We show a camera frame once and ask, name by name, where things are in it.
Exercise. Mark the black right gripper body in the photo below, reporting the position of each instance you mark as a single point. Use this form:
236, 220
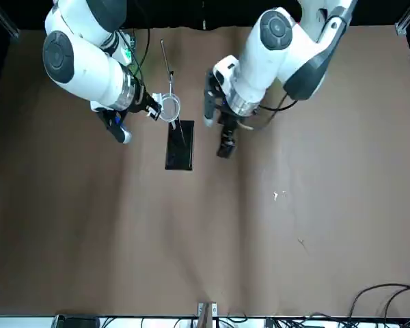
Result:
140, 97

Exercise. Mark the black desk device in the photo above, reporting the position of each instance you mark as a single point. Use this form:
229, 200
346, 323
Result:
78, 322

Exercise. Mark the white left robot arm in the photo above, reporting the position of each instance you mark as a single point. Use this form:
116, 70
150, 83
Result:
270, 51

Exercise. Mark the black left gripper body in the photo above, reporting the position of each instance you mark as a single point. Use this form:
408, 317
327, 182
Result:
230, 121

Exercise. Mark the white filter paper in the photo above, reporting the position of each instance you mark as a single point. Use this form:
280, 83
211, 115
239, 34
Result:
156, 96

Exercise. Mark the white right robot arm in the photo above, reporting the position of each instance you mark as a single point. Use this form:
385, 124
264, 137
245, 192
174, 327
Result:
89, 68

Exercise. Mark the small white paper scrap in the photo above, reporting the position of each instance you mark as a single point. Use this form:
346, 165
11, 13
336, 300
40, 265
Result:
275, 195

